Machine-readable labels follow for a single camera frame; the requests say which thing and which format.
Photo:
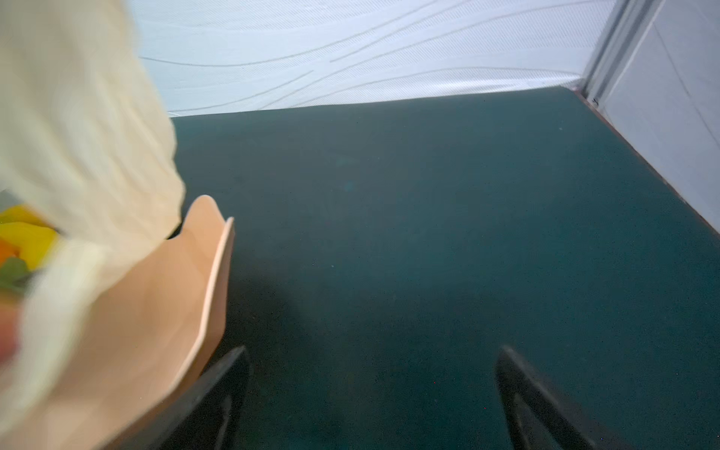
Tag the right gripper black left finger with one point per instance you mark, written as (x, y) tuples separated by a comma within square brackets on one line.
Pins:
[(206, 416)]

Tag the cream banana print plastic bag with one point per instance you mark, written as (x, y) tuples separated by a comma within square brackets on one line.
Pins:
[(87, 145)]

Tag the yellow banana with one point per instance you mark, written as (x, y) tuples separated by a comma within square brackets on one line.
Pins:
[(26, 237)]

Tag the pink wavy fruit plate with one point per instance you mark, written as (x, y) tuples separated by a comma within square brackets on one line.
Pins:
[(147, 340)]

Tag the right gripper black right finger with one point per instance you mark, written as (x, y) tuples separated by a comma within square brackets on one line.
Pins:
[(539, 415)]

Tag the green table mat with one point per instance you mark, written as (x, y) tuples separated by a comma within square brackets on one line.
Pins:
[(386, 252)]

